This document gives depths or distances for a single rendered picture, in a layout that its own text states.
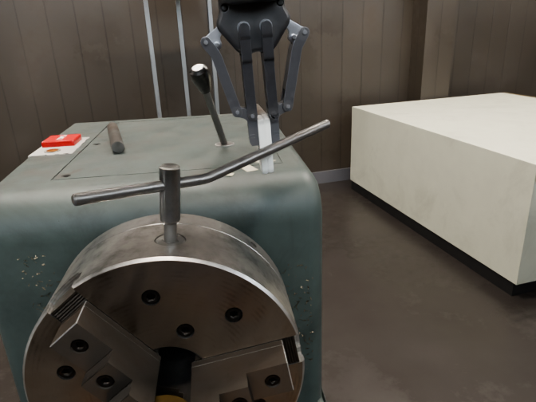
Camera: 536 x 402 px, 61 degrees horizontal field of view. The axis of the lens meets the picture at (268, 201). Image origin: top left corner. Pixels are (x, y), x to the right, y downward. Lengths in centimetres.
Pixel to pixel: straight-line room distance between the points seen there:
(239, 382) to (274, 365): 4
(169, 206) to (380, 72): 419
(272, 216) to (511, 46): 495
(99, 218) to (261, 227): 22
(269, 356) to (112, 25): 361
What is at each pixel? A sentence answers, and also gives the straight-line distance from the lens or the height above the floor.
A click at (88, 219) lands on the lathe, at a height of 122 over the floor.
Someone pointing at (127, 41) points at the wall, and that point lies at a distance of 398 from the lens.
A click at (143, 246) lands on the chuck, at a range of 52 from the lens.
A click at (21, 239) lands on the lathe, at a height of 120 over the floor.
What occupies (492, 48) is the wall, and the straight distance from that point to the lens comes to 532.
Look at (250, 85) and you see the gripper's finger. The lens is 56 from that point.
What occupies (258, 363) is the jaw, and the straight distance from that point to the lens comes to 52.
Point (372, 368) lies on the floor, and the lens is 225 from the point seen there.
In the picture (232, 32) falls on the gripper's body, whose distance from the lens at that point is 55.
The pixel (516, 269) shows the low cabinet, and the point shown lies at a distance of 285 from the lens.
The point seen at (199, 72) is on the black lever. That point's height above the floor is 139.
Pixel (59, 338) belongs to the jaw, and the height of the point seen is 118.
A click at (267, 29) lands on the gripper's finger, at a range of 55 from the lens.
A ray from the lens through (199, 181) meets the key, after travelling 51.
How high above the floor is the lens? 145
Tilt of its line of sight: 21 degrees down
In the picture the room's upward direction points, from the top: 2 degrees counter-clockwise
